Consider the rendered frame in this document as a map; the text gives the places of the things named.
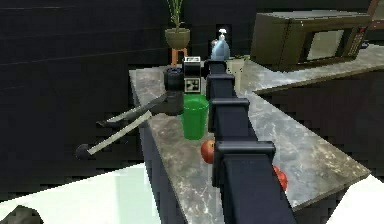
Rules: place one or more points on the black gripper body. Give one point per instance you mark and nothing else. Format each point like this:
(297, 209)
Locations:
(174, 90)

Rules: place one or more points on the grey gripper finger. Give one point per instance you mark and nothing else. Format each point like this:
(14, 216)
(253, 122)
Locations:
(133, 113)
(116, 135)

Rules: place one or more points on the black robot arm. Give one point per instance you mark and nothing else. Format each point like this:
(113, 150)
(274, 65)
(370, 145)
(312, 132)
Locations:
(248, 173)

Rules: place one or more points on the grey marble kitchen counter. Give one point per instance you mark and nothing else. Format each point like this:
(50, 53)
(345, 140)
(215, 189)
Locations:
(276, 133)

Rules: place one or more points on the green plastic cup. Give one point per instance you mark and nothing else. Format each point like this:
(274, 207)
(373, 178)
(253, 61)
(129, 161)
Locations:
(194, 116)

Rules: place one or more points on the orange wooden stool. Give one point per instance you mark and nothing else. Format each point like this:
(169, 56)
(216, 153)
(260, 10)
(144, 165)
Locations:
(178, 56)

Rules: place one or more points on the potted green house plant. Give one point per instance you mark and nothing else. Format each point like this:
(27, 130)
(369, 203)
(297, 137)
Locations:
(177, 30)

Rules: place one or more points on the blue spray bottle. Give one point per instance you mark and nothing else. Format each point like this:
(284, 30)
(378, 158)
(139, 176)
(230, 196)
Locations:
(220, 48)

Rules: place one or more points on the white speckled cup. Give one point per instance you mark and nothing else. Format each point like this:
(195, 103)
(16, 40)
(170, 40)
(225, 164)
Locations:
(235, 71)

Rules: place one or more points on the red apple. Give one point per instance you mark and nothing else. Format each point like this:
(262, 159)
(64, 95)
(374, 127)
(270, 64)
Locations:
(208, 151)

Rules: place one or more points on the red tomato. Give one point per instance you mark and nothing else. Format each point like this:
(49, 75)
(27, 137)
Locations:
(281, 178)

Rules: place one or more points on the dark olive microwave oven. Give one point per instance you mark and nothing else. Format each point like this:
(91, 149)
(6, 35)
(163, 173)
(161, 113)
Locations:
(306, 38)

